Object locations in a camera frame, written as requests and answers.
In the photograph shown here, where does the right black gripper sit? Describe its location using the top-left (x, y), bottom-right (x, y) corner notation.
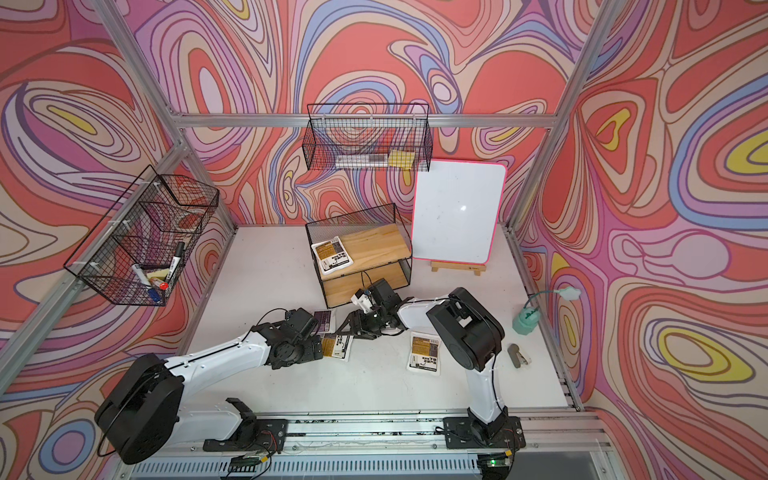
top-left (338, 306), bottom-right (389, 340)

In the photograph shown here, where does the yellow coffee bag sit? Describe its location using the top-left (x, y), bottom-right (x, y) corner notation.
top-left (406, 332), bottom-right (441, 376)
top-left (321, 334), bottom-right (354, 362)
top-left (311, 236), bottom-right (354, 280)

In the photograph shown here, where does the purple coffee bag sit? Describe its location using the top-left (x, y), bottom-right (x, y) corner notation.
top-left (314, 310), bottom-right (336, 335)

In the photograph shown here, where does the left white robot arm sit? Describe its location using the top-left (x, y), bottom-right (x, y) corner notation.
top-left (95, 308), bottom-right (323, 465)

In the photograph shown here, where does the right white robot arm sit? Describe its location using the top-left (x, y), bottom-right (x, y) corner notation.
top-left (334, 280), bottom-right (526, 456)

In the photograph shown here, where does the wooden whiteboard easel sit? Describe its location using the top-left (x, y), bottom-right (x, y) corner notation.
top-left (430, 260), bottom-right (487, 276)

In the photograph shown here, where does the black marker pen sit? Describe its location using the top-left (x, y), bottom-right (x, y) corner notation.
top-left (165, 241), bottom-right (185, 283)

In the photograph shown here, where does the white marker in basket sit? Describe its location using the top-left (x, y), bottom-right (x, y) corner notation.
top-left (132, 264), bottom-right (152, 287)

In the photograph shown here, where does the pink framed whiteboard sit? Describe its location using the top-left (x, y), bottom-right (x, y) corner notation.
top-left (411, 159), bottom-right (506, 265)

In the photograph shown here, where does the green spray bottle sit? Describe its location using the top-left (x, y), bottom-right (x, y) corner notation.
top-left (512, 286), bottom-right (581, 335)

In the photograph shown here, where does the yellow sponge in basket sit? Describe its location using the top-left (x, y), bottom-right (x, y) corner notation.
top-left (387, 150), bottom-right (416, 170)

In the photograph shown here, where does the wooden two-tier wire shelf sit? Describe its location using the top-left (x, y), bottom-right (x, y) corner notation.
top-left (305, 203), bottom-right (412, 308)

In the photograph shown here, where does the left wall wire basket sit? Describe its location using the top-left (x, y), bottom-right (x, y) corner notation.
top-left (64, 166), bottom-right (220, 307)

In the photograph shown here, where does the wall wire basket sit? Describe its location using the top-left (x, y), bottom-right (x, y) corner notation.
top-left (302, 101), bottom-right (433, 172)
top-left (64, 166), bottom-right (220, 307)

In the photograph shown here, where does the back wall wire basket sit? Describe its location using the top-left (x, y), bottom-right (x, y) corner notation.
top-left (302, 101), bottom-right (433, 172)

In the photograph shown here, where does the metal base rail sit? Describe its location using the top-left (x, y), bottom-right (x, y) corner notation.
top-left (113, 409), bottom-right (627, 479)

